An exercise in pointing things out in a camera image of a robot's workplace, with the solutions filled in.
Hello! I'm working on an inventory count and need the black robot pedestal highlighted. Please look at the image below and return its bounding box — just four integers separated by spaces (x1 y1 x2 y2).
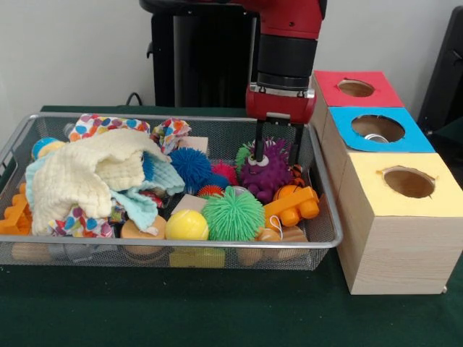
140 0 279 109

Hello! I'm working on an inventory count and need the black panel stand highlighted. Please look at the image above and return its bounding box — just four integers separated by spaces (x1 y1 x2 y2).
420 7 463 134

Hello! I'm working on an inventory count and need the tan orange ball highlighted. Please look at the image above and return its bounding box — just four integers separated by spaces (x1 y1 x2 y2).
120 217 167 254

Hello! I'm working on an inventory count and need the small orange spiky ball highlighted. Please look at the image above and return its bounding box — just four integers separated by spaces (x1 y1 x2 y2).
197 185 226 199

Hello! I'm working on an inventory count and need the cream white cloth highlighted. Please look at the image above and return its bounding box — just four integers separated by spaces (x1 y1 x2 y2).
30 129 171 236

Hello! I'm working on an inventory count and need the wooden box with three holes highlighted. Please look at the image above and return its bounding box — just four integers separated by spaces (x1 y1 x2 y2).
307 70 463 296

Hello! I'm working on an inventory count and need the orange toy building block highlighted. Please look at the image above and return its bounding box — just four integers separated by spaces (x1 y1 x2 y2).
262 185 320 231

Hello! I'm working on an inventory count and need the small orange plastic toy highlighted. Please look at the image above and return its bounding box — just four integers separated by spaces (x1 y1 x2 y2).
0 184 35 236

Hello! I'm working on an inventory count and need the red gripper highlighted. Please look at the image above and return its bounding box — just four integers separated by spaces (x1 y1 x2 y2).
245 83 317 167

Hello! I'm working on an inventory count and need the mint green cloth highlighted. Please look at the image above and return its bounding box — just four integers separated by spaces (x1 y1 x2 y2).
25 148 186 231

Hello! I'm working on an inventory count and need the small colourful dotted cloth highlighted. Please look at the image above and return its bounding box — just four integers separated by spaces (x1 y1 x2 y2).
49 206 116 238

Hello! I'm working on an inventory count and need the pink spiky rubber ball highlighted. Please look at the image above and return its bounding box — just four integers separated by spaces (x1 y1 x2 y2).
211 162 239 185

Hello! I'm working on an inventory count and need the green spiky rubber ball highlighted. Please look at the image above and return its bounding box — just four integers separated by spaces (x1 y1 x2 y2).
201 187 267 242

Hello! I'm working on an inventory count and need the small wooden block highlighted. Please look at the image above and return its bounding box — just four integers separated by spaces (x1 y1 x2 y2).
171 194 211 215
178 136 211 156

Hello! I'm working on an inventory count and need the dark green table cloth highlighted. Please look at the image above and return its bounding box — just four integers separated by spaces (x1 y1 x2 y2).
0 105 463 347

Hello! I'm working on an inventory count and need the purple spiky ball with eyes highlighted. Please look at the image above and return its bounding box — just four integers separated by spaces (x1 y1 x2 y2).
235 139 299 205

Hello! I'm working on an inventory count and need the large colourful dotted cloth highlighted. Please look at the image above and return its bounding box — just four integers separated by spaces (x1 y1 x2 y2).
69 114 192 154

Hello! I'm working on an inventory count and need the shallow clear mesh bin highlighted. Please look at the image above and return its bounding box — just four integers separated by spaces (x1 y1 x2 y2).
0 112 344 272

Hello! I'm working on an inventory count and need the small blue yellow ball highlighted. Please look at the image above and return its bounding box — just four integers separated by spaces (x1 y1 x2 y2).
30 137 70 160

